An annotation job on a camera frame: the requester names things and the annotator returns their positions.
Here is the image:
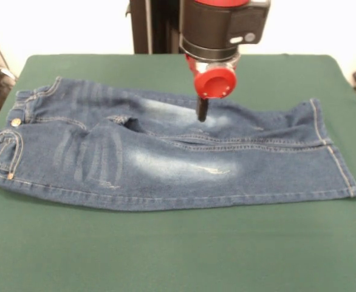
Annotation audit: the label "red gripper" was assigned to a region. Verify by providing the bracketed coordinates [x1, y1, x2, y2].
[184, 54, 238, 122]

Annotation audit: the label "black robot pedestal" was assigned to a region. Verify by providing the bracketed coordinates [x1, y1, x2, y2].
[125, 0, 185, 55]

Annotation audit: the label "dark green table cloth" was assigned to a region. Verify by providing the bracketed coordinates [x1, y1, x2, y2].
[0, 54, 356, 292]

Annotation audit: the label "blue denim jeans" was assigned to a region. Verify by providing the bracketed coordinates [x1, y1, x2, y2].
[0, 75, 356, 212]

